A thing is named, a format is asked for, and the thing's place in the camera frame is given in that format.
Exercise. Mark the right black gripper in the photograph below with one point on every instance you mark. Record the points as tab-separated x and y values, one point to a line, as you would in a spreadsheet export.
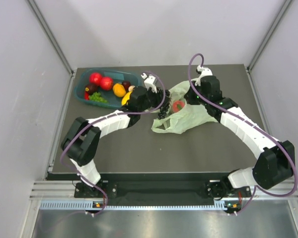
189	96

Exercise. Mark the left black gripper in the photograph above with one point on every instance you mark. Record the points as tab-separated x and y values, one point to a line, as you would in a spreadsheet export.
158	96

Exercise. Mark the yellow lemon fruit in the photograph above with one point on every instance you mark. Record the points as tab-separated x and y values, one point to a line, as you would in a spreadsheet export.
126	98

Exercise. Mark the beige mushroom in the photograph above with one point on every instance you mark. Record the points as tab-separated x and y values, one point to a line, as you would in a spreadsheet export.
131	88

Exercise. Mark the dark blue grape bunch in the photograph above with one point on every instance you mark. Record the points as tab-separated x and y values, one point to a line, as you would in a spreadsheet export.
164	109

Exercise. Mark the orange mango fruit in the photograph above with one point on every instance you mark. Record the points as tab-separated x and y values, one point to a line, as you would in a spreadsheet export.
119	90

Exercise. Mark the green plastic bag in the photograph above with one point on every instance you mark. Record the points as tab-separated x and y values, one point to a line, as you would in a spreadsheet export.
187	118

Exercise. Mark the pink peach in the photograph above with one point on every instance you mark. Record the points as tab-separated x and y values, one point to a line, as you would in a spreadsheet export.
177	106

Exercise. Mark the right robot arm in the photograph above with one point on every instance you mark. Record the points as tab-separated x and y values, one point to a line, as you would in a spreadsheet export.
274	159

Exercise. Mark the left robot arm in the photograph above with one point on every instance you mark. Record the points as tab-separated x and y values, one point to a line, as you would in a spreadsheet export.
81	141

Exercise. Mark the teal plastic basket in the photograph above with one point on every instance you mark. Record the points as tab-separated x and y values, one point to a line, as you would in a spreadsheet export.
112	102

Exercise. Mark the red apple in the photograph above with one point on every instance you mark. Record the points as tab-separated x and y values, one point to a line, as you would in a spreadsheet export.
106	83

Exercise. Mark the green grape bunch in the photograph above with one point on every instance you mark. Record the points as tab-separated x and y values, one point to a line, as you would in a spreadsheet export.
96	97

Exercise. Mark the dark purple mangosteen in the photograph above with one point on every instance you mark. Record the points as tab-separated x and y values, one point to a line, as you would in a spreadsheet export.
91	88

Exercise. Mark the red chili pepper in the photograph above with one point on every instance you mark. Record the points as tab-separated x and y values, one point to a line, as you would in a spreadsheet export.
86	96

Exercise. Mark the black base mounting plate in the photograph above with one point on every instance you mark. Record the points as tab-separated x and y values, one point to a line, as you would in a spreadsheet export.
203	189

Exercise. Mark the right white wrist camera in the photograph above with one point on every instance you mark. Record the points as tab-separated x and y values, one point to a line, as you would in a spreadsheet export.
203	72

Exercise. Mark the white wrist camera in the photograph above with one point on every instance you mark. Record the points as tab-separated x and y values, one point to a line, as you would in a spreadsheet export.
149	82
203	72

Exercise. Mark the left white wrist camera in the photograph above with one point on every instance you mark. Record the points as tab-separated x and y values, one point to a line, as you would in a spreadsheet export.
149	82

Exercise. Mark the right aluminium frame post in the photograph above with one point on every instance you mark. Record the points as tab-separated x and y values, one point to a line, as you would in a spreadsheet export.
270	33

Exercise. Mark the aluminium frame post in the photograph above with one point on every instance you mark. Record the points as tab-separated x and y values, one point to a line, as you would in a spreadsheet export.
49	34
270	33

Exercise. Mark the left aluminium frame post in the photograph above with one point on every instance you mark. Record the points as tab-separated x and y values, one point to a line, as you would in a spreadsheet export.
49	34

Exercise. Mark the grey slotted cable duct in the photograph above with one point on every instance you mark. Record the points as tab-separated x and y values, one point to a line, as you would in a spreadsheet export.
95	206

